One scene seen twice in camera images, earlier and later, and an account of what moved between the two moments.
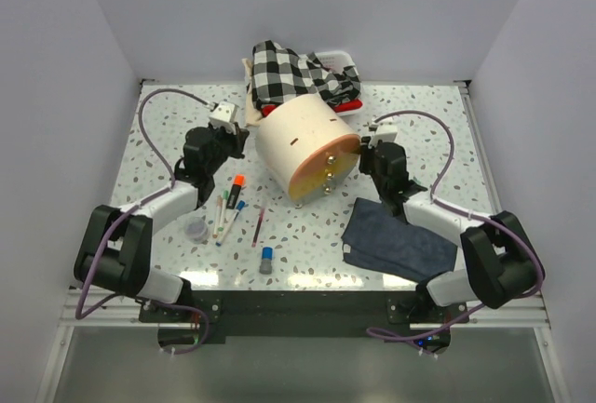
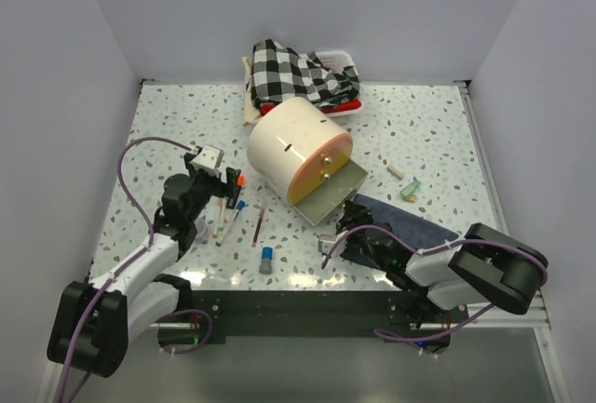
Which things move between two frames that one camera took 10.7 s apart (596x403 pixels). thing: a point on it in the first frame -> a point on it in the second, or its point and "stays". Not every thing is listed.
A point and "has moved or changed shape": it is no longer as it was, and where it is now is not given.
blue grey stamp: (265, 266) stays
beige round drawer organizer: (308, 146) has moved or changed shape
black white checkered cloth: (278, 73) stays
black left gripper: (237, 141) -> (226, 189)
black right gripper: (365, 152) -> (355, 215)
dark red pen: (261, 217) stays
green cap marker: (224, 201) stays
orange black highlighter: (239, 180) stays
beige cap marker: (217, 216) stays
